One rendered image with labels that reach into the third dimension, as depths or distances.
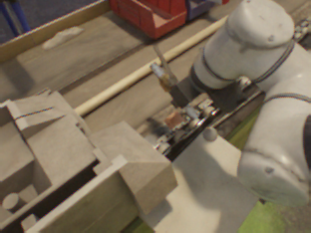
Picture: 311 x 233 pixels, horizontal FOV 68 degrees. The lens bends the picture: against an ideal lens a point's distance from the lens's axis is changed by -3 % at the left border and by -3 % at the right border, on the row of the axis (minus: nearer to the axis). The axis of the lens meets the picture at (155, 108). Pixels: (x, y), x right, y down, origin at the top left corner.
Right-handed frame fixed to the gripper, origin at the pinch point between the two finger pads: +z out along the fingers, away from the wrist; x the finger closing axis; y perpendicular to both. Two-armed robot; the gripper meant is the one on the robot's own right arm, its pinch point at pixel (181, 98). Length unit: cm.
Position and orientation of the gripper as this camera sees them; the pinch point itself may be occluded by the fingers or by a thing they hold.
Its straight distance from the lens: 63.1
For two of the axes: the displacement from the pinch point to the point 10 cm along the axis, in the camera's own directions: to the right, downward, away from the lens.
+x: -7.5, 5.4, -3.9
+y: -6.1, -7.9, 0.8
